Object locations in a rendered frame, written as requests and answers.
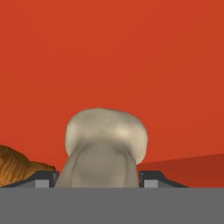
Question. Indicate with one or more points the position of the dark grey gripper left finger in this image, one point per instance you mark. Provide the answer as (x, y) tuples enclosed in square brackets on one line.
[(43, 178)]

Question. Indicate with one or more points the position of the brown striped croissant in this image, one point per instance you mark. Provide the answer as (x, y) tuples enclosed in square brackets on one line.
[(14, 166)]

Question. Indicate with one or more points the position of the beige mushroom-shaped candle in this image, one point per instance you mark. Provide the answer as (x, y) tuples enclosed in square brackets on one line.
[(106, 145)]

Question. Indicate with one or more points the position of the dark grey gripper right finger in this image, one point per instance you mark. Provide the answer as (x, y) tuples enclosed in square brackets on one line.
[(151, 178)]

